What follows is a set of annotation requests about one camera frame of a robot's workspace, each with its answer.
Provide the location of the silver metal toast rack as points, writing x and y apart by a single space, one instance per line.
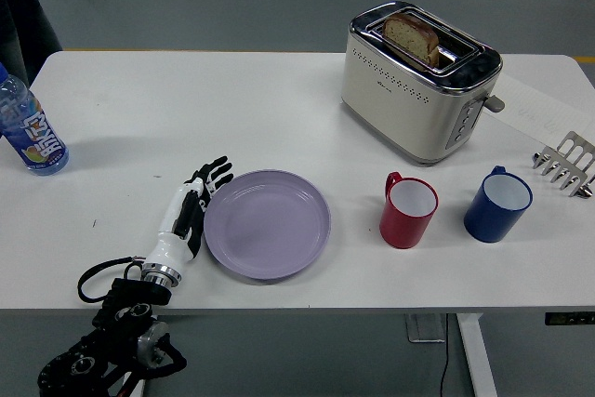
564 164

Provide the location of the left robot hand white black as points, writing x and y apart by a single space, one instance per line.
172 243

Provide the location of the white paper sheet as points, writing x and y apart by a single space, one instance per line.
539 104

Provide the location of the person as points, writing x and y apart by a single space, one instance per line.
23 20

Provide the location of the purple round plate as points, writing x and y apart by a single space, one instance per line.
267 225

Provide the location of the clear plastic box under table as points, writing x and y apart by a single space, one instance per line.
423 327

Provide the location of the cream and chrome toaster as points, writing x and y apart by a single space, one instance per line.
400 109

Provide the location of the blue enamel mug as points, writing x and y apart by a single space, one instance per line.
488 222

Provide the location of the blue labelled drink bottle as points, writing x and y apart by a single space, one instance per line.
32 132

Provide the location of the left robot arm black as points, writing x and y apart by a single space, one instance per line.
125 308

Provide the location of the brown bread slice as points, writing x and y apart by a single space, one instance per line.
411 36

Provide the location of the black table control panel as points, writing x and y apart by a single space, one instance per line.
569 318

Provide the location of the red enamel mug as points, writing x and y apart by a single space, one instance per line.
402 227

